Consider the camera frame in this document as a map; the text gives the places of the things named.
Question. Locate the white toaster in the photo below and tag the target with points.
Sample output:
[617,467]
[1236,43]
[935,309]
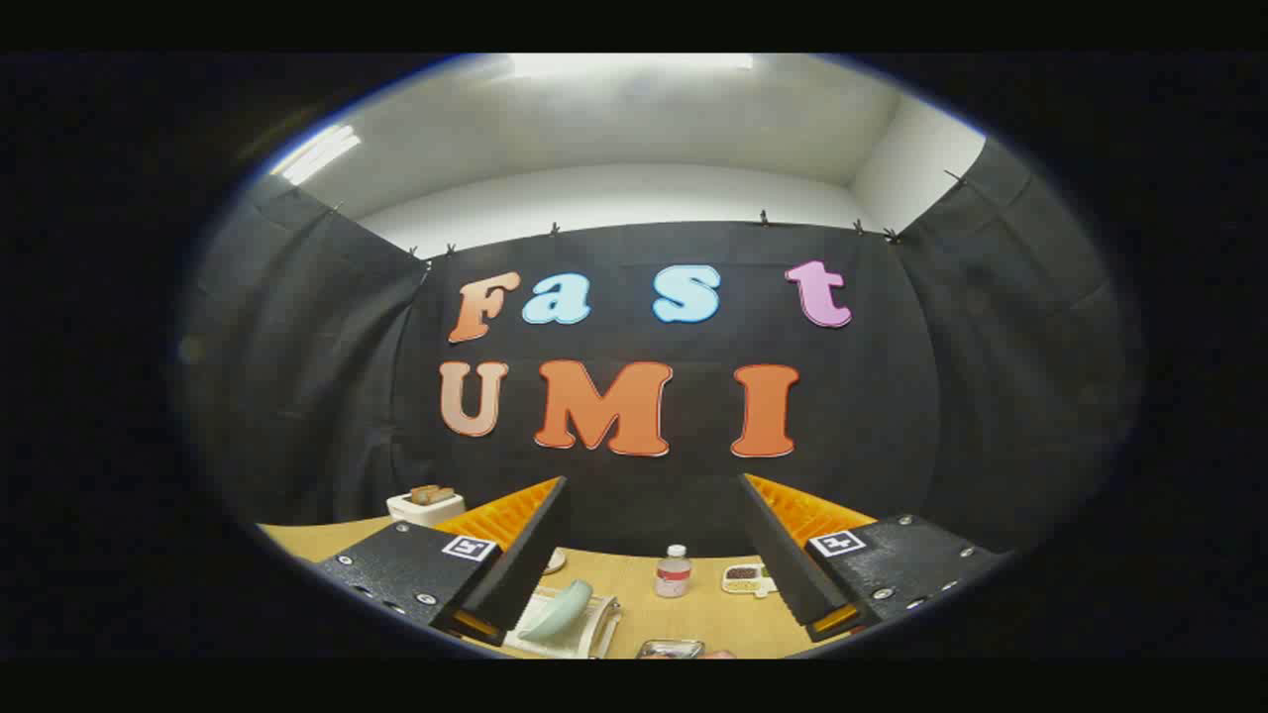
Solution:
[421,512]

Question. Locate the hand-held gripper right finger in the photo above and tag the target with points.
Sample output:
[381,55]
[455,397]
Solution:
[783,560]

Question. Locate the small white food plate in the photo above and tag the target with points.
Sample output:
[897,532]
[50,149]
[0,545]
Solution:
[556,561]

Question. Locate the white compartment snack tray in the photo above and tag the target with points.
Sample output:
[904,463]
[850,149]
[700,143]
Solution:
[745,579]

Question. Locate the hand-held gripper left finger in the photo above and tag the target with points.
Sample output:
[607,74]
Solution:
[530,555]

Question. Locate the small clear plastic bottle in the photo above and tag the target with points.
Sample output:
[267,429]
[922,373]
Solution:
[673,576]

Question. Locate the pale green plate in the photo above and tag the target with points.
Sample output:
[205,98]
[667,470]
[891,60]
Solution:
[557,609]

